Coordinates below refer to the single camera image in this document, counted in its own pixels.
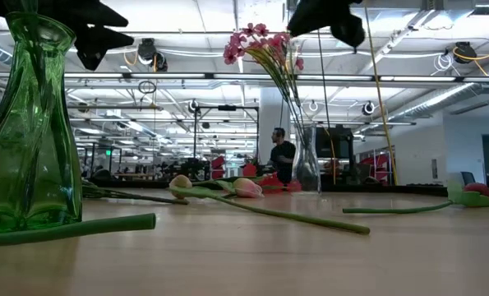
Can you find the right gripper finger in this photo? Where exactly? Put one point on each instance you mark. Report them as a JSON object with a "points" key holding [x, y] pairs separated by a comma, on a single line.
{"points": [[318, 16], [353, 30]]}

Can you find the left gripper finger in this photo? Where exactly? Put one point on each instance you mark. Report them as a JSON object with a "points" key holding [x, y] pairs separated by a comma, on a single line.
{"points": [[102, 41], [92, 14]]}

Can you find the pink flower bunch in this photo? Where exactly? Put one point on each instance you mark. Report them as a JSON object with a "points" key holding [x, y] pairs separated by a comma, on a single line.
{"points": [[277, 43]]}

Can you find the clear glass vase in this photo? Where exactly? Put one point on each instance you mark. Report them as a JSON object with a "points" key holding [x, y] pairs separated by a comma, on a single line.
{"points": [[305, 172]]}

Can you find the pink tulip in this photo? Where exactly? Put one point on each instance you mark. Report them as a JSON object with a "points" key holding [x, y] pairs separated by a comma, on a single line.
{"points": [[248, 188], [180, 183]]}

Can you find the white flower spray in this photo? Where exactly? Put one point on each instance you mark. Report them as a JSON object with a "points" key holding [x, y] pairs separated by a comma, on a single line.
{"points": [[145, 198]]}

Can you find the dark red tulip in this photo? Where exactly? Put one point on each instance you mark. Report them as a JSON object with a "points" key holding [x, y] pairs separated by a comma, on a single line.
{"points": [[84, 228]]}

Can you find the green glass vase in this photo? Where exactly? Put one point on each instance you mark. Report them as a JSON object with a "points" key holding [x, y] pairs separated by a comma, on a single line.
{"points": [[18, 164]]}

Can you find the black crossbar with light strip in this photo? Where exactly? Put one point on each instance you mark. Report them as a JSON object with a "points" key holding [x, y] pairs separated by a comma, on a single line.
{"points": [[166, 75]]}

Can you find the red bin rack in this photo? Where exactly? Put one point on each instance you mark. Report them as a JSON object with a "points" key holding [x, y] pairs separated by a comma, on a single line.
{"points": [[381, 161]]}

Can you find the person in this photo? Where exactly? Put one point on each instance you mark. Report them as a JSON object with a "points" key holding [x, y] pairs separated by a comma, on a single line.
{"points": [[283, 156]]}

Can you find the red storage bins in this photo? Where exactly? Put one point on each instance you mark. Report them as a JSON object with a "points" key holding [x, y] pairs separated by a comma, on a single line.
{"points": [[218, 164]]}

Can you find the blue chair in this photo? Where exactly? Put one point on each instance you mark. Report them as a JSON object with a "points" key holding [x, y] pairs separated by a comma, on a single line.
{"points": [[468, 177]]}

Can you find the black background gantry frame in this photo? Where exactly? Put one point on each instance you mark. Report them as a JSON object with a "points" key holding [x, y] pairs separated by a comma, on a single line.
{"points": [[227, 107]]}

